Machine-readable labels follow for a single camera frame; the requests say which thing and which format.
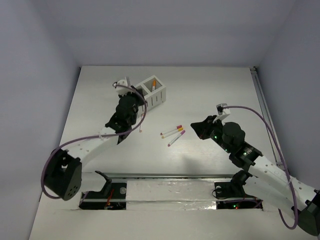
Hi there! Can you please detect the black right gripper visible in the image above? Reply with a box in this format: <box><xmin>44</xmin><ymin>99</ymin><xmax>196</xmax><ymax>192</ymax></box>
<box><xmin>190</xmin><ymin>114</ymin><xmax>232</xmax><ymax>154</ymax></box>

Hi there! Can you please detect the peach capped white marker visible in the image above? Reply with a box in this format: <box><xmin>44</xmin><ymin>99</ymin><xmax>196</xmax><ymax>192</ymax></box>
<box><xmin>139</xmin><ymin>113</ymin><xmax>144</xmax><ymax>133</ymax></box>

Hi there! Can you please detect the magenta capped white marker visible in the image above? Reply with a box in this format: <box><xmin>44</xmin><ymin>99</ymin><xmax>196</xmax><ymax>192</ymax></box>
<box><xmin>167</xmin><ymin>130</ymin><xmax>186</xmax><ymax>147</ymax></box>

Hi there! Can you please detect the yellow capped white marker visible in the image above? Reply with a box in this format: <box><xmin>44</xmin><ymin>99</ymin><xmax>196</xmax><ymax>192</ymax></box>
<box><xmin>161</xmin><ymin>128</ymin><xmax>183</xmax><ymax>139</ymax></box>

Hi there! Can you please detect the orange capped white marker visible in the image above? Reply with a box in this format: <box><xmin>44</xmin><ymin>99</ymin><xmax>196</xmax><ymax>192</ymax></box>
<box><xmin>151</xmin><ymin>79</ymin><xmax>157</xmax><ymax>92</ymax></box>

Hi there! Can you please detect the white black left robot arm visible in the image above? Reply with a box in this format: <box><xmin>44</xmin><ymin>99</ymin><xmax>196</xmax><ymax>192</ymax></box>
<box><xmin>40</xmin><ymin>83</ymin><xmax>147</xmax><ymax>201</ymax></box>

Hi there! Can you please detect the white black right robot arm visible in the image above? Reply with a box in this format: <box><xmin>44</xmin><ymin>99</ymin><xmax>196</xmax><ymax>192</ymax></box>
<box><xmin>190</xmin><ymin>115</ymin><xmax>320</xmax><ymax>236</ymax></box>

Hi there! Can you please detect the white slotted stationery organizer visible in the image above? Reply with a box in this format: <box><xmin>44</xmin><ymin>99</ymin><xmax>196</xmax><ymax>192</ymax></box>
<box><xmin>135</xmin><ymin>75</ymin><xmax>167</xmax><ymax>112</ymax></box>

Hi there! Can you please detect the pink capped white marker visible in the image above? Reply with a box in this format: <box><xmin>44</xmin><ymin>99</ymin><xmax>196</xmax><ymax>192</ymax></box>
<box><xmin>160</xmin><ymin>125</ymin><xmax>182</xmax><ymax>136</ymax></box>

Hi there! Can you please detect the white foam front board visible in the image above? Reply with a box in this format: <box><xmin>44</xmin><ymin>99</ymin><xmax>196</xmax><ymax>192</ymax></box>
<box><xmin>28</xmin><ymin>176</ymin><xmax>317</xmax><ymax>240</ymax></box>

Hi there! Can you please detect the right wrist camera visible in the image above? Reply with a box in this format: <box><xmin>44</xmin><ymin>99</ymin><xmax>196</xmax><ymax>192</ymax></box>
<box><xmin>214</xmin><ymin>103</ymin><xmax>231</xmax><ymax>122</ymax></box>

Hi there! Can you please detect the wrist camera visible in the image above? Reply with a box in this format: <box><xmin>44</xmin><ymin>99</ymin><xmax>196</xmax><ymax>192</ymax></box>
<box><xmin>112</xmin><ymin>76</ymin><xmax>132</xmax><ymax>96</ymax></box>
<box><xmin>214</xmin><ymin>103</ymin><xmax>231</xmax><ymax>122</ymax></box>

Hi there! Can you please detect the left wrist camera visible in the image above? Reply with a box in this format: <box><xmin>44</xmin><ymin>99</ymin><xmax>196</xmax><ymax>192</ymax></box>
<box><xmin>112</xmin><ymin>76</ymin><xmax>132</xmax><ymax>96</ymax></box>

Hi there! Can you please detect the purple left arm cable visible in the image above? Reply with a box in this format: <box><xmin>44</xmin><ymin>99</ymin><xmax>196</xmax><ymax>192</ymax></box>
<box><xmin>40</xmin><ymin>83</ymin><xmax>148</xmax><ymax>200</ymax></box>

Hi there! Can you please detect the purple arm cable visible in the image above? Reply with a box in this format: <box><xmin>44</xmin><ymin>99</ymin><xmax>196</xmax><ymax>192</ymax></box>
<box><xmin>40</xmin><ymin>83</ymin><xmax>148</xmax><ymax>200</ymax></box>
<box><xmin>221</xmin><ymin>105</ymin><xmax>300</xmax><ymax>230</ymax></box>

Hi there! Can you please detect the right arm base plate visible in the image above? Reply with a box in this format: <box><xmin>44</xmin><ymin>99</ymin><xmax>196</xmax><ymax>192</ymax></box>
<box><xmin>213</xmin><ymin>182</ymin><xmax>245</xmax><ymax>200</ymax></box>

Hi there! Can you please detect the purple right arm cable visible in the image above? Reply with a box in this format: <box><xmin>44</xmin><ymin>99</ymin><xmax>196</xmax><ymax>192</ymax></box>
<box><xmin>221</xmin><ymin>105</ymin><xmax>300</xmax><ymax>230</ymax></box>

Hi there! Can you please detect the aluminium side rail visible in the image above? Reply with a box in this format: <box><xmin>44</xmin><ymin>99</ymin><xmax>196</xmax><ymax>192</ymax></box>
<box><xmin>249</xmin><ymin>67</ymin><xmax>286</xmax><ymax>170</ymax></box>

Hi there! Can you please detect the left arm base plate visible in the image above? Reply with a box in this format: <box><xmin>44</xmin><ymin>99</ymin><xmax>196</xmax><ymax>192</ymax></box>
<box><xmin>79</xmin><ymin>182</ymin><xmax>127</xmax><ymax>211</ymax></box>

